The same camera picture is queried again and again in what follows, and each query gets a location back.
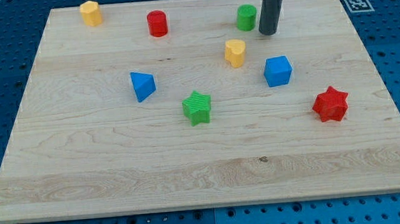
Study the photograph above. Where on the green wooden star block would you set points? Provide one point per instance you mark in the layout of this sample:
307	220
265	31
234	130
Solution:
197	108

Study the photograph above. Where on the light wooden board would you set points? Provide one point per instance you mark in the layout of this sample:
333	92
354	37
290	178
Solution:
82	145

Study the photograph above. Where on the blue wooden triangle block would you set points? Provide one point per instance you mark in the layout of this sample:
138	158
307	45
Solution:
143	85

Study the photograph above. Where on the yellow wooden heart block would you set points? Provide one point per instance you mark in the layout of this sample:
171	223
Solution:
235	52

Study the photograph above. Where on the blue wooden cube block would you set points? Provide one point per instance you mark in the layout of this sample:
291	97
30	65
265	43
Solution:
277	71

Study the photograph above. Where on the red wooden cylinder block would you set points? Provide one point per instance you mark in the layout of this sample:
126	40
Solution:
157	23

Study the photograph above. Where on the green wooden cylinder block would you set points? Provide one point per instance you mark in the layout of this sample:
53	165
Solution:
246	17

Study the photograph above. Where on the red wooden star block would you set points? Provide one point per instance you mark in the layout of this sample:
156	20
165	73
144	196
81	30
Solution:
331	105

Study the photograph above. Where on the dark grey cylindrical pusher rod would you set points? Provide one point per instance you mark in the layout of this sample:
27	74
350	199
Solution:
270	16

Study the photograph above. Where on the yellow wooden hexagon block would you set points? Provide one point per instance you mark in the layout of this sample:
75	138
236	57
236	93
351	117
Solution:
91	13

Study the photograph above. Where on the white fiducial marker tag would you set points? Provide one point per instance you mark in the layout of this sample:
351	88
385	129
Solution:
358	6

